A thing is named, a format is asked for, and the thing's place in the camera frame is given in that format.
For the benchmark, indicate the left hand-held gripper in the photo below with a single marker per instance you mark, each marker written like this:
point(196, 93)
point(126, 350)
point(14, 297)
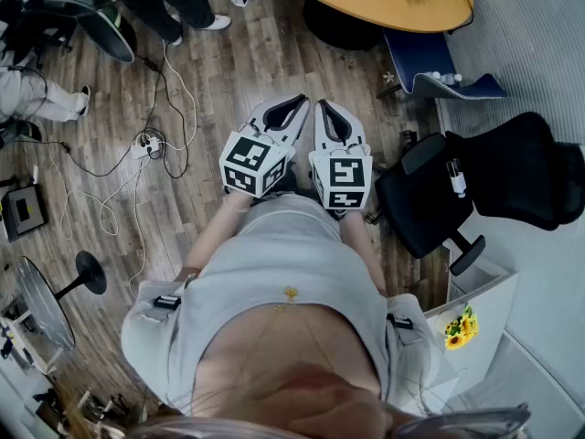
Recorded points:
point(247, 158)

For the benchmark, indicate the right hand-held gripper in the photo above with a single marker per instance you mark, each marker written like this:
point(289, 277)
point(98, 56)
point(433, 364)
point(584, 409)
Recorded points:
point(347, 172)

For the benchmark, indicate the person's left forearm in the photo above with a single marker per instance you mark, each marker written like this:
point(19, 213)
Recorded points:
point(212, 236)

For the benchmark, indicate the person's right forearm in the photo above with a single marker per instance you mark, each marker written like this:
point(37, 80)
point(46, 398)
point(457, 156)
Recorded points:
point(363, 249)

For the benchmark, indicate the clear water bottle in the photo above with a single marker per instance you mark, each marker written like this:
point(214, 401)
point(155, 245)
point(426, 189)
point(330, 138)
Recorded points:
point(451, 79)
point(433, 76)

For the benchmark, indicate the black office chair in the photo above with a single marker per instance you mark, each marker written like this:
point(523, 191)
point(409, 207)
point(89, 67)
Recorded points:
point(425, 199)

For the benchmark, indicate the blue padded chair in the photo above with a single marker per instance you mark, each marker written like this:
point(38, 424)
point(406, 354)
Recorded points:
point(420, 53)

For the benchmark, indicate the round wooden table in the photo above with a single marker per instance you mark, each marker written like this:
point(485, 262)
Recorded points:
point(365, 3)

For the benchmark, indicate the person's torso in grey top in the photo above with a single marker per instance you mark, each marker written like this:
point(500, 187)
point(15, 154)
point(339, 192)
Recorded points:
point(274, 263)

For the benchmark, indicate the white power strip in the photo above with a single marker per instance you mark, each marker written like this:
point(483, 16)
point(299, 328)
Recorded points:
point(139, 150)

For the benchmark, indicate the black round seat chair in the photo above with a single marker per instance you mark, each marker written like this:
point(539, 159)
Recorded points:
point(107, 39)

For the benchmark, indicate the window blinds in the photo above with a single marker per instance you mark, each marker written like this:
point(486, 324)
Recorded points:
point(525, 39)

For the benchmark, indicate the white low cabinet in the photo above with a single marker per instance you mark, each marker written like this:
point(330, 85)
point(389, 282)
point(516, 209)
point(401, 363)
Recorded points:
point(489, 300)

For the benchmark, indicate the sunflower bouquet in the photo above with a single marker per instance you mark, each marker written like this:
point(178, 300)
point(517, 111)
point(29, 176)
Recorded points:
point(466, 327)

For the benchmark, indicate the black box device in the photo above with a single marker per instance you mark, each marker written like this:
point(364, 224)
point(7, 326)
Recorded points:
point(23, 210)

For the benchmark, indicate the person's face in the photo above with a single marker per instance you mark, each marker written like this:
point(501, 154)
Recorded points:
point(329, 405)

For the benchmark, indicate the person's eyeglasses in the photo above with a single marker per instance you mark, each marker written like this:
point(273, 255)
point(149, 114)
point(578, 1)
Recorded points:
point(457, 421)

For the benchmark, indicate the white wooden rack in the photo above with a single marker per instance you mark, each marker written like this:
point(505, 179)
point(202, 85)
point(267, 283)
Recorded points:
point(13, 332)

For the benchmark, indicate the black round pedestal table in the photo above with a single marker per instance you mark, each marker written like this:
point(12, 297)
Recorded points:
point(43, 304)

